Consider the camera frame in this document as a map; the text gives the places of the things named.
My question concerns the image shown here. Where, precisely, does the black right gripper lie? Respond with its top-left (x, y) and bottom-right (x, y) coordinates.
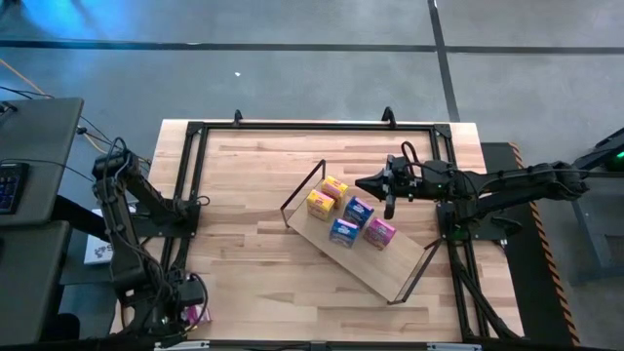
top-left (354, 154), bottom-right (426, 221)

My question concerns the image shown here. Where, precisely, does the pink cereal box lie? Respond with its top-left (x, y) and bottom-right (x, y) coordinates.
top-left (184, 304), bottom-right (213, 327)
top-left (363, 217), bottom-right (397, 251)

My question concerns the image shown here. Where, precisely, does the blue cereal box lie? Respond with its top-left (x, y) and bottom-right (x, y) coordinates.
top-left (342, 195), bottom-right (375, 229)
top-left (329, 217), bottom-right (361, 249)

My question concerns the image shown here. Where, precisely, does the yellow cereal box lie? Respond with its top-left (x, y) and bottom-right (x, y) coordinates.
top-left (305, 189), bottom-right (336, 223)
top-left (321, 175), bottom-right (350, 209)

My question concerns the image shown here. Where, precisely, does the white cardboard box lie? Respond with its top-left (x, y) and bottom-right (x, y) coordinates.
top-left (83, 208), bottom-right (129, 266)

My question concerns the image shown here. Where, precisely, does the black mat with hazard stripes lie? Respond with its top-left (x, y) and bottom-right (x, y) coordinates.
top-left (480, 140), bottom-right (582, 347)

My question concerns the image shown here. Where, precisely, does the black support beam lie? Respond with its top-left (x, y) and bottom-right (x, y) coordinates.
top-left (51, 194), bottom-right (136, 240)

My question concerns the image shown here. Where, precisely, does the grey desk panel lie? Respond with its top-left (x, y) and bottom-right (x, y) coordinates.
top-left (0, 97), bottom-right (85, 228)
top-left (0, 219), bottom-right (72, 346)

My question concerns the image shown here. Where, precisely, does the black keyboard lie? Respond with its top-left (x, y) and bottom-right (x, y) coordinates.
top-left (0, 162), bottom-right (29, 215)

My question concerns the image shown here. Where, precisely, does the black metal stand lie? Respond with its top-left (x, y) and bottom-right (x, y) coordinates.
top-left (538, 127), bottom-right (624, 282)

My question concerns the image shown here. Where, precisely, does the silver metal bracket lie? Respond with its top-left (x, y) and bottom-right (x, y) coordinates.
top-left (153, 340), bottom-right (211, 351)
top-left (426, 342), bottom-right (483, 351)

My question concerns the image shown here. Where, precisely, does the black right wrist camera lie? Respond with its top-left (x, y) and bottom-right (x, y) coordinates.
top-left (395, 158), bottom-right (416, 180)

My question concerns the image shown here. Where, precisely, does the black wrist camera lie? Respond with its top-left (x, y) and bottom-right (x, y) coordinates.
top-left (395, 158), bottom-right (416, 180)
top-left (175, 278), bottom-right (206, 307)

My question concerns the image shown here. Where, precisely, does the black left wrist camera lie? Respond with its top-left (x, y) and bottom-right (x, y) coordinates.
top-left (175, 278), bottom-right (206, 307)

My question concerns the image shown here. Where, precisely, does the black aluminium table frame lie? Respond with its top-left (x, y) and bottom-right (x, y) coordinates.
top-left (145, 119), bottom-right (488, 348)

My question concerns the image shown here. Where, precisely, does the wooden shelf with metal frame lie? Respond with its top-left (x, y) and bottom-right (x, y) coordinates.
top-left (279, 158), bottom-right (444, 306)

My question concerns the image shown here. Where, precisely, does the black keyboard cable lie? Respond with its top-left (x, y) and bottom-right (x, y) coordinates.
top-left (0, 156), bottom-right (98, 185)

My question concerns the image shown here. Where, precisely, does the black cable with plug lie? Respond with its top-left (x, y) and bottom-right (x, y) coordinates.
top-left (75, 116), bottom-right (152, 170)

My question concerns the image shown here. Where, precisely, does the thin black cable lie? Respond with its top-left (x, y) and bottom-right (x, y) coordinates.
top-left (0, 85), bottom-right (54, 100)

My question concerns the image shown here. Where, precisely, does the yellow cable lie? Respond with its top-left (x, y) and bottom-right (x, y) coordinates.
top-left (0, 58), bottom-right (150, 165)

